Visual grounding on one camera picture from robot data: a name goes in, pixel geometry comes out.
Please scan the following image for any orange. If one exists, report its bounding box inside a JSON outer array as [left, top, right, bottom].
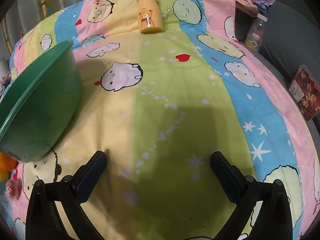
[[0, 152, 18, 170]]

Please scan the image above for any yellow bear print bottle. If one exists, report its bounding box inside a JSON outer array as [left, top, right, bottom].
[[136, 0, 163, 34]]

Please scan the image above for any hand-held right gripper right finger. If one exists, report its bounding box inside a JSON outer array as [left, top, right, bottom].
[[210, 151, 293, 240]]

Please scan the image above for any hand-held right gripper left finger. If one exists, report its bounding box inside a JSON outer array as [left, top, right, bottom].
[[26, 150, 108, 240]]

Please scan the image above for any plastic red fruit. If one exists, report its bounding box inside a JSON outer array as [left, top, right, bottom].
[[5, 179, 23, 200]]

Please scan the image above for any pink white knitted cloth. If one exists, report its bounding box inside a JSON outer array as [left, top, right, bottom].
[[0, 72, 12, 98]]

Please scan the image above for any green plastic bowl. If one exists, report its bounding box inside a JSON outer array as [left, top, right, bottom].
[[0, 39, 83, 163]]

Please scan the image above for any grey sofa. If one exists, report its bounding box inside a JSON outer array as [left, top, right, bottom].
[[235, 0, 320, 135]]

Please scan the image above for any clear plastic bottle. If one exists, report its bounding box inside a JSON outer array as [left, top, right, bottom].
[[244, 14, 268, 53]]

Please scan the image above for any red brown snack box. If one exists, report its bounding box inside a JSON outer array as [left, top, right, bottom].
[[287, 64, 320, 120]]

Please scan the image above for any cartoon printed striped blanket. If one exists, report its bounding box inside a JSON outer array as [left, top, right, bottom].
[[5, 0, 318, 240]]

